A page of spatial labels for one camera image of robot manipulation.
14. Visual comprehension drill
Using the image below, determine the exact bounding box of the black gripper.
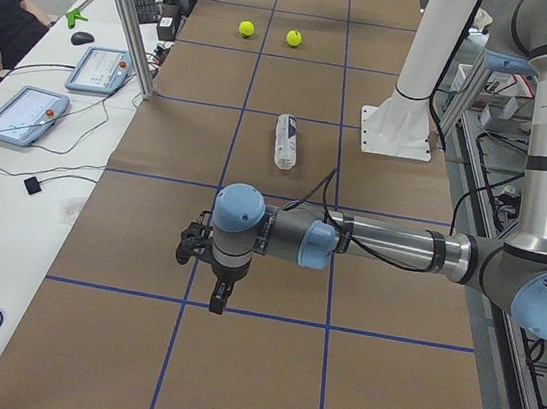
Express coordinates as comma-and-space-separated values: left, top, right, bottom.
208, 258, 251, 315

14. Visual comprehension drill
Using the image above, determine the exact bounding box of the clear tennis ball can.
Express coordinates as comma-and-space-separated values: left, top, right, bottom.
273, 114, 297, 171

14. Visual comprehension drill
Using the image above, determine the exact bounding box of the yellow tennis ball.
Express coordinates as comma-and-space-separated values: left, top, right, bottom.
285, 29, 303, 48
238, 20, 255, 39

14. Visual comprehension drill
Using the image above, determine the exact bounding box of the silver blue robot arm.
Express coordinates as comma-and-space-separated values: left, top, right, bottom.
201, 0, 547, 340

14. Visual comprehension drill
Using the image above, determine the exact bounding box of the brown paper table cover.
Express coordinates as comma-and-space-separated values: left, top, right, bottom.
0, 0, 483, 409

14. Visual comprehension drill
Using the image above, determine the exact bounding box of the small black square puck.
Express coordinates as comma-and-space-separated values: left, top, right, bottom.
23, 176, 42, 196

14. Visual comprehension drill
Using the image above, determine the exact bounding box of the far blue teach pendant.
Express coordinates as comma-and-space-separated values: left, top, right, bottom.
64, 47, 133, 95

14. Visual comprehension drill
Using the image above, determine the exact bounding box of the blue teach pendant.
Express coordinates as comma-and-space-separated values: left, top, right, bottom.
64, 47, 133, 95
0, 85, 69, 148

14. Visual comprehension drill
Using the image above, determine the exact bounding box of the near blue teach pendant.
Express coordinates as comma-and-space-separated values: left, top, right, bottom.
0, 85, 69, 148

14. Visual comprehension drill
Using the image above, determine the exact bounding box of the black box with label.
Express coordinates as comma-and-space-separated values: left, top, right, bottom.
156, 4, 182, 42

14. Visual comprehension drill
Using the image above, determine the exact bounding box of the black computer mouse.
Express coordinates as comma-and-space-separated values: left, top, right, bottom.
70, 31, 95, 46

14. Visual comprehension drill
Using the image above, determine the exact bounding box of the black keyboard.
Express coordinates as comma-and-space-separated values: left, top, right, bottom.
133, 0, 160, 24

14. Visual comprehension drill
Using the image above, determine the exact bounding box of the green plastic clamp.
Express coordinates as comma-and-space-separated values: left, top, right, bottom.
65, 7, 88, 30

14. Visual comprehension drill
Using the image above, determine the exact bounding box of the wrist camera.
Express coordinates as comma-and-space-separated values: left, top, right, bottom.
175, 210, 213, 265

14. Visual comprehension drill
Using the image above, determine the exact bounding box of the aluminium frame post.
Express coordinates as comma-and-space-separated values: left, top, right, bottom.
114, 0, 154, 100

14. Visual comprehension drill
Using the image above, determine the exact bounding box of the white camera mast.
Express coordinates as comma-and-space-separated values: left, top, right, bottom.
360, 0, 482, 162

